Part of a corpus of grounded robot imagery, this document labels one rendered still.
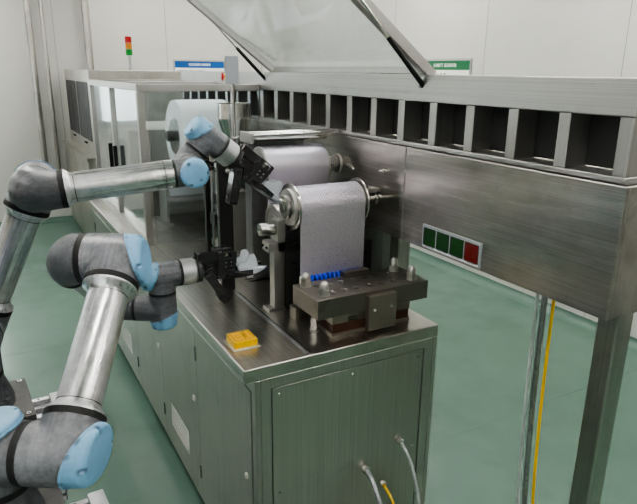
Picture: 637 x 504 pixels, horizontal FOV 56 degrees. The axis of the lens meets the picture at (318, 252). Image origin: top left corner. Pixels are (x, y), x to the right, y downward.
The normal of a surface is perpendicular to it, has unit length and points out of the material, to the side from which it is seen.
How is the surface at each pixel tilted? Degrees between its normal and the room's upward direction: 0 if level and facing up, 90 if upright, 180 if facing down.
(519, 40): 90
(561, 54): 90
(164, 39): 90
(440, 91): 90
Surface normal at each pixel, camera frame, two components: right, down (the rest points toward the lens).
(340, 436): 0.49, 0.26
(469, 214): -0.87, 0.13
